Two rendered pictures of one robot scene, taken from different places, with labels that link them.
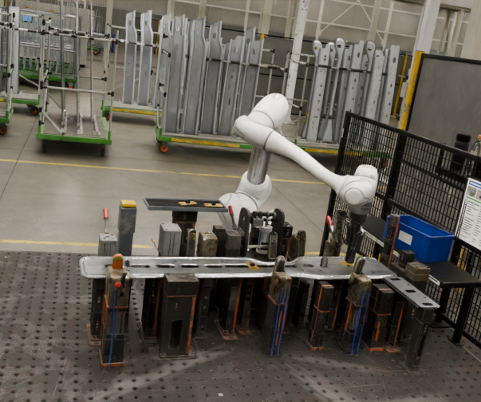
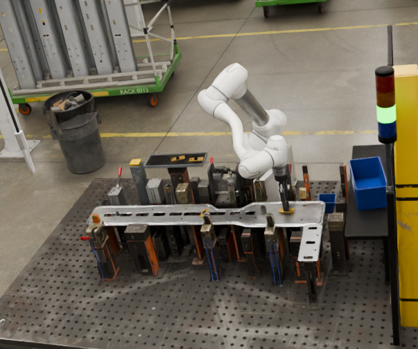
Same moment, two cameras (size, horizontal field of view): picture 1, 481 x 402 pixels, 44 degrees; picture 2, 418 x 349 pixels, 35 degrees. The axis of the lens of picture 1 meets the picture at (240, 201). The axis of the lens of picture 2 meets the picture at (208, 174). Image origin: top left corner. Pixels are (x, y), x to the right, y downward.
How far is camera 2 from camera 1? 242 cm
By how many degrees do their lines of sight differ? 39
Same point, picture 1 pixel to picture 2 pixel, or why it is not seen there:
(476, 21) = not seen: outside the picture
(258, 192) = (263, 132)
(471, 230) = not seen: hidden behind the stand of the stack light
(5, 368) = (52, 276)
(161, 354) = (138, 274)
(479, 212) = not seen: hidden behind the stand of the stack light
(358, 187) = (245, 165)
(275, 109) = (225, 82)
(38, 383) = (62, 288)
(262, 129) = (210, 104)
